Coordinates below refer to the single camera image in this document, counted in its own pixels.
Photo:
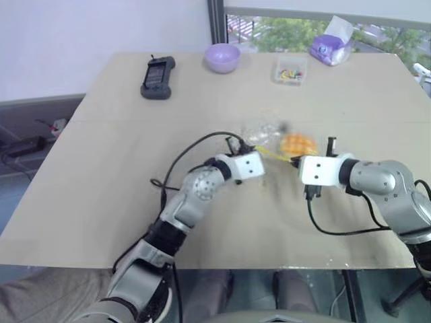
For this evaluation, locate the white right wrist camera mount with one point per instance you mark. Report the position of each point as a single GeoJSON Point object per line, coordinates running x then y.
{"type": "Point", "coordinates": [320, 170]}

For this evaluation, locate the purple tissue pack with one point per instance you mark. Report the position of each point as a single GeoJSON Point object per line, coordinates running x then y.
{"type": "Point", "coordinates": [328, 47]}

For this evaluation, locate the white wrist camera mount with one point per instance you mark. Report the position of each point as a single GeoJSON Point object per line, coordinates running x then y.
{"type": "Point", "coordinates": [320, 170]}
{"type": "Point", "coordinates": [247, 165]}

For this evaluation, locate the white object beyond table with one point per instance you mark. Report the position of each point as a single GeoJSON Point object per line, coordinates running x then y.
{"type": "Point", "coordinates": [422, 71]}

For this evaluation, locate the round golden crosshatched bread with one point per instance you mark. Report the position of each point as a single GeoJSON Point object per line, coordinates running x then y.
{"type": "Point", "coordinates": [298, 144]}

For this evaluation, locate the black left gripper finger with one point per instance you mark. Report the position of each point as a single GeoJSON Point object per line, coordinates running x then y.
{"type": "Point", "coordinates": [252, 147]}

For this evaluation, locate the purple plastic bowl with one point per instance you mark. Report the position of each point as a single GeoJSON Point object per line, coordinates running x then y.
{"type": "Point", "coordinates": [222, 58]}

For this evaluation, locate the clear box of colourful pins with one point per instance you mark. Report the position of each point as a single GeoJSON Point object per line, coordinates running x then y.
{"type": "Point", "coordinates": [289, 70]}

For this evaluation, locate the black stand base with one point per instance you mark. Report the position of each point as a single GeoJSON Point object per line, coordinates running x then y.
{"type": "Point", "coordinates": [404, 299]}

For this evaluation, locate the black power adapter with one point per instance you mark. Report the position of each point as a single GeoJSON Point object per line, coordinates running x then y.
{"type": "Point", "coordinates": [25, 146]}

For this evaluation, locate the black table leg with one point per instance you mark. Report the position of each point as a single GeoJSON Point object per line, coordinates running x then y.
{"type": "Point", "coordinates": [353, 296]}

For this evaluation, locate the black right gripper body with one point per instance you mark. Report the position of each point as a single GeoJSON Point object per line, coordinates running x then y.
{"type": "Point", "coordinates": [332, 146]}

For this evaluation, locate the black handheld controller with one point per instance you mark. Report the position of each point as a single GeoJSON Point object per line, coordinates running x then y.
{"type": "Point", "coordinates": [157, 77]}

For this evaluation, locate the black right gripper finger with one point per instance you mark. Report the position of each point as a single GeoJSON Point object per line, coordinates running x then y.
{"type": "Point", "coordinates": [296, 162]}

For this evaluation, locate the dark window frame post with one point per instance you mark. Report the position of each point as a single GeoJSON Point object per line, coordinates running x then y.
{"type": "Point", "coordinates": [215, 20]}

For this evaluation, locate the grey wall ledge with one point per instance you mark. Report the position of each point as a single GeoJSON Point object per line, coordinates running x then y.
{"type": "Point", "coordinates": [37, 102]}

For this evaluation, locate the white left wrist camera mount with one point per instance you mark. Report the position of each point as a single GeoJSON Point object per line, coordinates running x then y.
{"type": "Point", "coordinates": [247, 165]}

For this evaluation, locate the clear yellow-seal zip bag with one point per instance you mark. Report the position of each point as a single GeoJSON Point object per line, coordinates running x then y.
{"type": "Point", "coordinates": [262, 133]}

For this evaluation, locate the grey fabric shape under table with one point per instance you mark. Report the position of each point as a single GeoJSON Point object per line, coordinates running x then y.
{"type": "Point", "coordinates": [54, 296]}

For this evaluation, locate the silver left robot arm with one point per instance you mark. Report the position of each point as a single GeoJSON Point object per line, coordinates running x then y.
{"type": "Point", "coordinates": [188, 198]}

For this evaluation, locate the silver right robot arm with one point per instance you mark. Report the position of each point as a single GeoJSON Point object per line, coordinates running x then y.
{"type": "Point", "coordinates": [397, 188]}

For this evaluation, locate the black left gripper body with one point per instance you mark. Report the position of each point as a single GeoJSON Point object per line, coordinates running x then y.
{"type": "Point", "coordinates": [235, 146]}

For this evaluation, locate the white and red floor item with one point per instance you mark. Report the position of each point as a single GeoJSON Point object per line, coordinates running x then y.
{"type": "Point", "coordinates": [59, 128]}

